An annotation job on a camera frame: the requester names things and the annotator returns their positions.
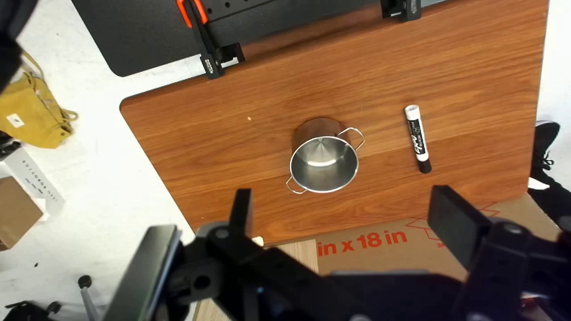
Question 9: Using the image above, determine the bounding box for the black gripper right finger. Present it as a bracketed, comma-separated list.
[427, 185, 497, 270]

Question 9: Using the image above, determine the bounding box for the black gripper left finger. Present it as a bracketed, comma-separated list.
[228, 188, 265, 250]

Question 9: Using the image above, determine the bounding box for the black white dry-erase marker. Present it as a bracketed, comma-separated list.
[404, 104, 434, 176]

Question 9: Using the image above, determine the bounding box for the stainless steel cup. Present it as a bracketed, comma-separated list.
[285, 117, 368, 199]

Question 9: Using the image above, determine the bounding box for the flat printed cardboard panel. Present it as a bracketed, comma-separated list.
[195, 193, 565, 321]

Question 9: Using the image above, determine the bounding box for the black sneaker white sole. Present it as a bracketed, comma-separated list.
[529, 120, 565, 193]

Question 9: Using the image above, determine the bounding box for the black perforated breadboard table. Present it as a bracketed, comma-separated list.
[70, 0, 449, 79]

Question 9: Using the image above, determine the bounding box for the white printed paper strip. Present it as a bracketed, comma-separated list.
[0, 147, 67, 220]

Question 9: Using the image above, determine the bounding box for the small brown cardboard box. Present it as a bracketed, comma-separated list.
[0, 176, 45, 254]

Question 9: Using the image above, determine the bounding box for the yellow fabric bag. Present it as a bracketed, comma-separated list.
[0, 51, 81, 151]

